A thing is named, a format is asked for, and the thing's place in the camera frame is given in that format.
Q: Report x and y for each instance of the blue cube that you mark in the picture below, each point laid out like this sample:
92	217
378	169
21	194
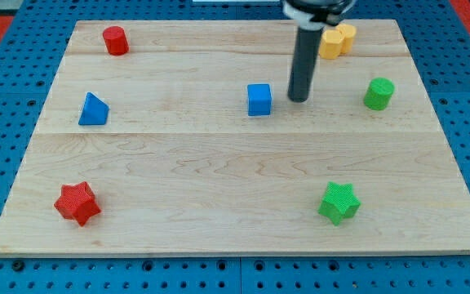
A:
259	99

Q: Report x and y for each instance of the wooden board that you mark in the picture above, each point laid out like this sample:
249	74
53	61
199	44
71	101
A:
181	169

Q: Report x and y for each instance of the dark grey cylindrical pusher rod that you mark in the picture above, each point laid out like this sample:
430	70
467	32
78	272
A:
307	44

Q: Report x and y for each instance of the green star block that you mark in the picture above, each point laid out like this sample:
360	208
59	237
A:
338	202

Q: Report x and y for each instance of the black white robot wrist mount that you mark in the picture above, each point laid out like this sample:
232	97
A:
316	14

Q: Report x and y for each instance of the green cylinder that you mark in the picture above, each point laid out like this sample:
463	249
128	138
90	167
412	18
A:
379	93

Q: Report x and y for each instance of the red star block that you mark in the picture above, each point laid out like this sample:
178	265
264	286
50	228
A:
77	202

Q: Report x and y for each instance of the yellow cylinder rear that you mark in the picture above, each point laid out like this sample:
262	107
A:
349	32

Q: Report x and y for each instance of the blue triangular prism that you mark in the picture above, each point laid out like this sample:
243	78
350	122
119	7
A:
94	111

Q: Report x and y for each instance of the yellow cylinder front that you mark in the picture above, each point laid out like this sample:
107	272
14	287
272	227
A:
331	44

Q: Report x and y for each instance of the yellow cylinder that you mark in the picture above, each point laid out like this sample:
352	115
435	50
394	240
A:
331	44
349	32

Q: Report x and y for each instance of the red cylinder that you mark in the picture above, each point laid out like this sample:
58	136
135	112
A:
115	40

